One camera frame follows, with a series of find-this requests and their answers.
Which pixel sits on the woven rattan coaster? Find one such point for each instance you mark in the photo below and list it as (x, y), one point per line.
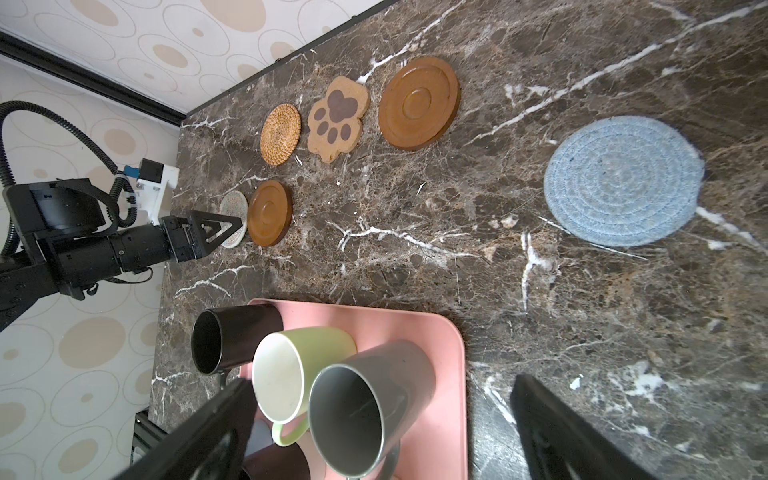
(280, 134)

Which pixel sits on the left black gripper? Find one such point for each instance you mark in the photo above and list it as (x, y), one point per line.
(82, 263)

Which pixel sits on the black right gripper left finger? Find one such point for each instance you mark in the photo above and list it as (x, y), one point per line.
(211, 444)

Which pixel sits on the black mug back left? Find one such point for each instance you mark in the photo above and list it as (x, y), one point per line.
(226, 338)

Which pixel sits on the black corner frame post left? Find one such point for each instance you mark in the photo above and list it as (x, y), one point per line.
(32, 56)

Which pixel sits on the cork paw print coaster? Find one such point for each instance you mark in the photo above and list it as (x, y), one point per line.
(335, 121)

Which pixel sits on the light blue woven coaster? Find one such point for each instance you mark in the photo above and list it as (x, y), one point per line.
(624, 181)

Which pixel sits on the black mug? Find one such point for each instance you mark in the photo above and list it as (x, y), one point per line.
(226, 338)
(264, 459)

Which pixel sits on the grey mug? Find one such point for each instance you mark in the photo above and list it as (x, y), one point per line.
(360, 408)

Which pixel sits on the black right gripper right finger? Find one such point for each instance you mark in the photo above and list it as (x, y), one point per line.
(560, 444)

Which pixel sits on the white grey round coaster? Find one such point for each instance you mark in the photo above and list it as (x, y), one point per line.
(235, 204)

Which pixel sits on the small brown wooden coaster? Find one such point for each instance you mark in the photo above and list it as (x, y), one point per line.
(269, 213)

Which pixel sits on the brown wooden round coaster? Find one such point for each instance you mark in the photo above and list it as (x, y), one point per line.
(419, 103)

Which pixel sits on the pink plastic tray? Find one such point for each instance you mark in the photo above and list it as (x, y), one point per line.
(436, 446)

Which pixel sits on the green mug white inside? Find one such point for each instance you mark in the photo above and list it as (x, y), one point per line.
(284, 367)

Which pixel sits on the black mug front centre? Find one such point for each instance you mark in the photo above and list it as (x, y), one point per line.
(264, 459)

